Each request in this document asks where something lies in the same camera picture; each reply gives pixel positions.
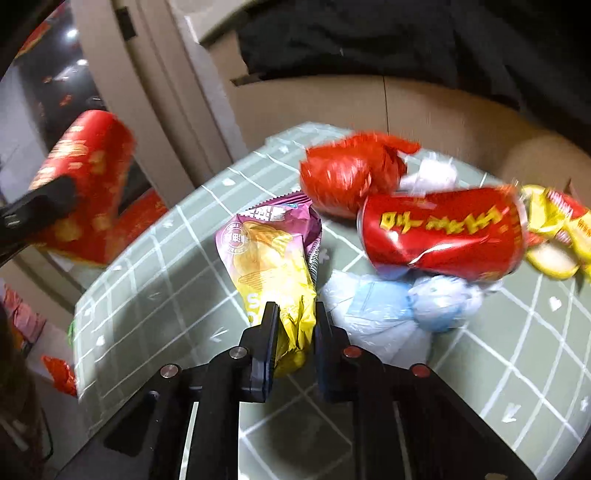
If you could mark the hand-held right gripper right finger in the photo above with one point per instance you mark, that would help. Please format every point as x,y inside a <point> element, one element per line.
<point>322,337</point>

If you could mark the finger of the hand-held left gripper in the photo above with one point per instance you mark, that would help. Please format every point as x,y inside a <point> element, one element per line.
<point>37,207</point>

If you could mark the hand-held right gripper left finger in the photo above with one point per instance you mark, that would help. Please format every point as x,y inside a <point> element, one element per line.
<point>270,332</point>

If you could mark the red gold-printed packet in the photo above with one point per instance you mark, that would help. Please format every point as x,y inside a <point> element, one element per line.
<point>92,184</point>

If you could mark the light blue plastic bag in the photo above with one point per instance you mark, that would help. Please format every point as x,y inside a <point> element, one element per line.
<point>383,309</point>

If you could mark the purple and yellow chip bag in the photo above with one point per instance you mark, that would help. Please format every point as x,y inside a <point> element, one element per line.
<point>272,258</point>

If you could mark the crushed red drink can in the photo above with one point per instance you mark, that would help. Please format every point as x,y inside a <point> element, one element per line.
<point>443,235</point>

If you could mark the red plastic bag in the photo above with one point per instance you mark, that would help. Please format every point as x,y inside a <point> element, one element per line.
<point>344,177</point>

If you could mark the white plastic wrapper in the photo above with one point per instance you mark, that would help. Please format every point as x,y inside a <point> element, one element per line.
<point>431,173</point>

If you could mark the yellow snack packet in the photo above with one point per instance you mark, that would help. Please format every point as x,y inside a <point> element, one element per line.
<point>554,230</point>

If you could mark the pink packet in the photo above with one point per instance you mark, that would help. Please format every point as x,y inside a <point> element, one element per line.
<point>25,314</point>

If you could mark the small red wrapper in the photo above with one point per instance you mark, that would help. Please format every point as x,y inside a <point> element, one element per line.
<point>62,376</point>

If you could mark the green grid-patterned mat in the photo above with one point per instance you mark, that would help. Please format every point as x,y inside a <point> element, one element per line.
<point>498,350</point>

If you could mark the beige sofa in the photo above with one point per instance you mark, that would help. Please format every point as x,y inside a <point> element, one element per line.
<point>438,110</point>

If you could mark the black cloth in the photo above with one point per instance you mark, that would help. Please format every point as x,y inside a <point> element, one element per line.
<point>415,37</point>

